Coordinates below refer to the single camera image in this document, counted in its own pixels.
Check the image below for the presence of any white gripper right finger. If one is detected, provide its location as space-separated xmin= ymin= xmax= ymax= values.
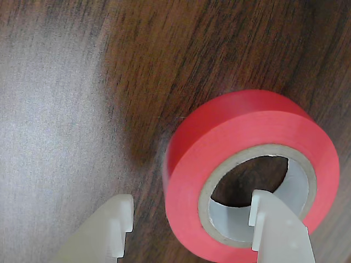
xmin=248 ymin=189 xmax=316 ymax=263

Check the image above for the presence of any red tape roll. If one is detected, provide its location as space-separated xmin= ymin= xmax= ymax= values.
xmin=162 ymin=89 xmax=341 ymax=263

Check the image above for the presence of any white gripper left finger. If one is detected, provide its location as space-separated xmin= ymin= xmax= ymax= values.
xmin=54 ymin=193 xmax=135 ymax=263

